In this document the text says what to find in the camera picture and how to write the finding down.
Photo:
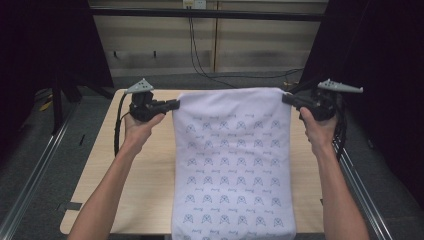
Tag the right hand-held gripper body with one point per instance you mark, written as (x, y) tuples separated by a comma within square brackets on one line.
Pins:
[(320, 103)]

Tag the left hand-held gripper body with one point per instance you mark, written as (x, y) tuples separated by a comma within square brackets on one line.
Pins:
[(143, 106)]

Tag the white patterned towel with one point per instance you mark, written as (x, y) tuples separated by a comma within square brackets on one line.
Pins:
[(233, 160)]

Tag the person's left hand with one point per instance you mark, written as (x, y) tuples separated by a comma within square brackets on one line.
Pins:
[(140, 133)]

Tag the person's right hand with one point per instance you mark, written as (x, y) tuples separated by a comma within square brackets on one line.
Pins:
[(318, 133)]

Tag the small black floor tape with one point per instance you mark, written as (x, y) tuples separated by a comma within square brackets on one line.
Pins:
[(82, 140)]

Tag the dark curtain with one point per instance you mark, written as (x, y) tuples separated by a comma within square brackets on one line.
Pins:
[(383, 66), (40, 50)]

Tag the black metal stand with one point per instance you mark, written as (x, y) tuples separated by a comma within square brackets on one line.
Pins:
[(57, 110)]

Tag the black horizontal bar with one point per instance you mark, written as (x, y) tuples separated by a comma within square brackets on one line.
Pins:
[(200, 14)]

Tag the yellow object on floor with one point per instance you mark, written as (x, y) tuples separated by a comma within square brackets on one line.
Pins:
[(45, 106)]

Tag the metal floor rail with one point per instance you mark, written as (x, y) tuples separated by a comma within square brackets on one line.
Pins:
[(358, 186), (36, 170)]

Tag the white wall socket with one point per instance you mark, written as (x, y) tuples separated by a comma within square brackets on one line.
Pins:
[(195, 3)]

